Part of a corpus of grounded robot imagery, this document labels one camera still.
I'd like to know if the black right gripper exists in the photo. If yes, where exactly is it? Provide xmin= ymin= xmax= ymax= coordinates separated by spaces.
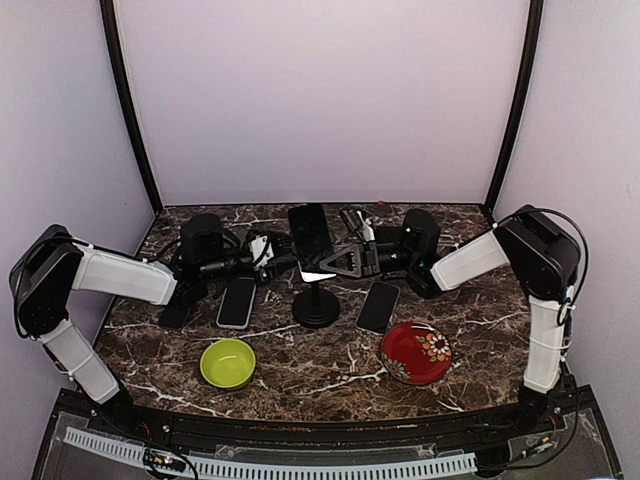
xmin=319 ymin=240 xmax=418 ymax=280

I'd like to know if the black phone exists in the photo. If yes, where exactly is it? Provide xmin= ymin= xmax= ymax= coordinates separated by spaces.
xmin=288 ymin=203 xmax=336 ymax=283

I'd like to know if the black pole phone stand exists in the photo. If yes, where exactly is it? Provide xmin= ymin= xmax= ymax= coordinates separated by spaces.
xmin=292 ymin=282 xmax=341 ymax=329

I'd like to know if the lavender phone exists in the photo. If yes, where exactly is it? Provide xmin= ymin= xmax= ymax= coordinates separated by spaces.
xmin=215 ymin=277 xmax=256 ymax=330

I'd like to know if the purple phone dark screen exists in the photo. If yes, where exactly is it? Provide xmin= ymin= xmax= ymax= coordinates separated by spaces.
xmin=158 ymin=306 xmax=191 ymax=330

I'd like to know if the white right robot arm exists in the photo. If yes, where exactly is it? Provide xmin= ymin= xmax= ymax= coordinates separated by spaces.
xmin=319 ymin=205 xmax=588 ymax=434

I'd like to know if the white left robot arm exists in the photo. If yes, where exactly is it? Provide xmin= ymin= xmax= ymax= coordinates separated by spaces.
xmin=9 ymin=223 xmax=292 ymax=436

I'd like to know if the phone in clear case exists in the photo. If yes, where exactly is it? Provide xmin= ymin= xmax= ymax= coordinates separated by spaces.
xmin=356 ymin=282 xmax=400 ymax=335

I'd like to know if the red floral plate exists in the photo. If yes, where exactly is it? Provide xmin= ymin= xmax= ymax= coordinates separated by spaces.
xmin=380 ymin=322 xmax=453 ymax=386

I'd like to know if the lime green bowl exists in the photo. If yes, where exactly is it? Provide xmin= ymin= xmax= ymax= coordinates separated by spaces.
xmin=199 ymin=338 xmax=257 ymax=390

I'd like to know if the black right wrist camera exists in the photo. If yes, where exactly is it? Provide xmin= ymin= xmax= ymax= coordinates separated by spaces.
xmin=400 ymin=208 xmax=441 ymax=258

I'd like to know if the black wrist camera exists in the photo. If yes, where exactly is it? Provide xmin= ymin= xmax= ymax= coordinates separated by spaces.
xmin=400 ymin=208 xmax=441 ymax=258
xmin=180 ymin=213 xmax=240 ymax=274

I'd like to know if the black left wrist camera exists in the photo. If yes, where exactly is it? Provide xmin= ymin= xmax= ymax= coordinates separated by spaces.
xmin=180 ymin=213 xmax=240 ymax=274

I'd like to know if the black front rail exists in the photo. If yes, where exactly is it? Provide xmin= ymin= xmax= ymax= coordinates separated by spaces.
xmin=54 ymin=389 xmax=571 ymax=451

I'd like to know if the white slotted cable duct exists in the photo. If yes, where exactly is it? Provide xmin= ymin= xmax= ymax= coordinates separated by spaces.
xmin=63 ymin=427 xmax=477 ymax=479

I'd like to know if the black left frame post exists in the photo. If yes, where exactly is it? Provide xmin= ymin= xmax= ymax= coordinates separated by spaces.
xmin=99 ymin=0 xmax=164 ymax=216

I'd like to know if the black frame post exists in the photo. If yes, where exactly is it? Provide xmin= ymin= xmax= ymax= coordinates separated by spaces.
xmin=99 ymin=0 xmax=164 ymax=216
xmin=481 ymin=0 xmax=544 ymax=221

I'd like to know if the black right frame post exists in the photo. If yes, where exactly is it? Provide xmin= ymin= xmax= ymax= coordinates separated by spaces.
xmin=481 ymin=0 xmax=544 ymax=221

